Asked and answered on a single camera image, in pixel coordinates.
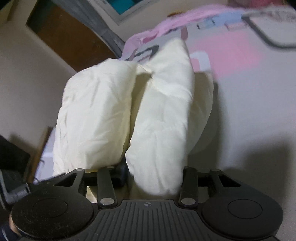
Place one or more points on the white puffy jacket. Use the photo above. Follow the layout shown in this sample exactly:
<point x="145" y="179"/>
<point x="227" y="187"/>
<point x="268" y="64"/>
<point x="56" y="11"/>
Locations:
<point x="99" y="111"/>

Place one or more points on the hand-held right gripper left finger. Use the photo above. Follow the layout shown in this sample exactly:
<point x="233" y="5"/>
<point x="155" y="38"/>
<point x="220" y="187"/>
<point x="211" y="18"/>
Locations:
<point x="105" y="183"/>

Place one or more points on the grey curtain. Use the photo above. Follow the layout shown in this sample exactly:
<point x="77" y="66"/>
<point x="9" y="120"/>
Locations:
<point x="101" y="30"/>

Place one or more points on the dark object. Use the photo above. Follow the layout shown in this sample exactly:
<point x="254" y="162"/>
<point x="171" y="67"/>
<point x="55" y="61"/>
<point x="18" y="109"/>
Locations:
<point x="13" y="155"/>

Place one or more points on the pink blanket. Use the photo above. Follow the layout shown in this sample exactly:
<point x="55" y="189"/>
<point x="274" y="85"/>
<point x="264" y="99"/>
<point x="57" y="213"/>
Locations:
<point x="175" y="16"/>

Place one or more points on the grey object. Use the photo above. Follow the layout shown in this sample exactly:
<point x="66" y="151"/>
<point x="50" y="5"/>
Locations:
<point x="16" y="190"/>

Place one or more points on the brown wooden door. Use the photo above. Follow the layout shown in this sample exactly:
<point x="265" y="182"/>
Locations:
<point x="69" y="39"/>

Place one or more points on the patterned bed sheet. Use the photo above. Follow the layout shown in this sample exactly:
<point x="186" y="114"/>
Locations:
<point x="249" y="97"/>

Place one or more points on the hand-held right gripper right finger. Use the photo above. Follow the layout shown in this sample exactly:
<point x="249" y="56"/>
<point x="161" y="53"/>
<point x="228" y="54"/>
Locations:
<point x="190" y="183"/>

